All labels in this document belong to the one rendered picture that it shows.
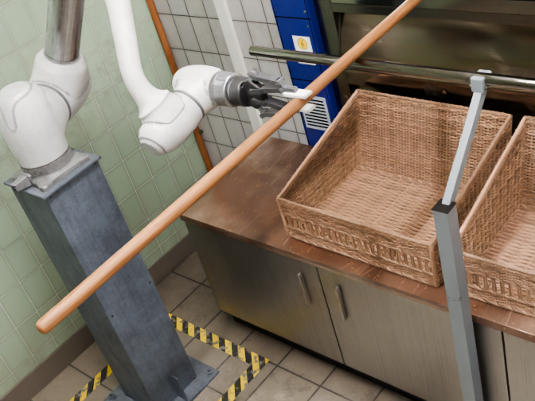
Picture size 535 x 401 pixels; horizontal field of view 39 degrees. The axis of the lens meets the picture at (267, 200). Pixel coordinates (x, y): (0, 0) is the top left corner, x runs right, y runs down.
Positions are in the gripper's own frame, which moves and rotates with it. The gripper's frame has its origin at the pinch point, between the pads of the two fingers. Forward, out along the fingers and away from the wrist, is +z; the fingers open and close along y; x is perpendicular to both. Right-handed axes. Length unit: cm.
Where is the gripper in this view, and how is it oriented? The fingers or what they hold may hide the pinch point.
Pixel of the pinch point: (299, 100)
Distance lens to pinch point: 181.5
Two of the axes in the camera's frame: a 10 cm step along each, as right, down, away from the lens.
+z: 7.5, 2.0, -6.3
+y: 2.5, 7.9, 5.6
